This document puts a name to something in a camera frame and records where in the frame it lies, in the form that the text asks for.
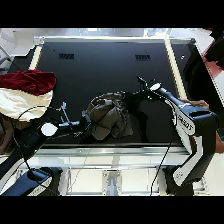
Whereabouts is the white garment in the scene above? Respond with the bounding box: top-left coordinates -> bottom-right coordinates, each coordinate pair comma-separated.
0,87 -> 55,122

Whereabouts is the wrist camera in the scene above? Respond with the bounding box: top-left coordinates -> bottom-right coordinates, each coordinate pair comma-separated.
59,101 -> 73,125
136,75 -> 157,92

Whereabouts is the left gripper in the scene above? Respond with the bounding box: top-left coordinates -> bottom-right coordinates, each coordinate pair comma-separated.
79,113 -> 94,140

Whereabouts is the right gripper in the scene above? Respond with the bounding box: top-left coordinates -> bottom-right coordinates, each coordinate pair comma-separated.
123,89 -> 148,108

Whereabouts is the black cable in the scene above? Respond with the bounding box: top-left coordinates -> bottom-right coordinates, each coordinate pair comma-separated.
13,105 -> 54,197
148,131 -> 176,197

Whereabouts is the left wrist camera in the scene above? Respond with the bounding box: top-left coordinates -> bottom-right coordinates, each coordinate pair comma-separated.
59,101 -> 73,125

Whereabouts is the grey-brown shirt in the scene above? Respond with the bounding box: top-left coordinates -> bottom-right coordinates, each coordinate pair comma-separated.
82,91 -> 135,142

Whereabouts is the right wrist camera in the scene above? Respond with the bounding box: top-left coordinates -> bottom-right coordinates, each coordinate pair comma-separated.
136,75 -> 157,92

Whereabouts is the red garment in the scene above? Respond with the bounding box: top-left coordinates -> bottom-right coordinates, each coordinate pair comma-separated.
0,69 -> 58,97

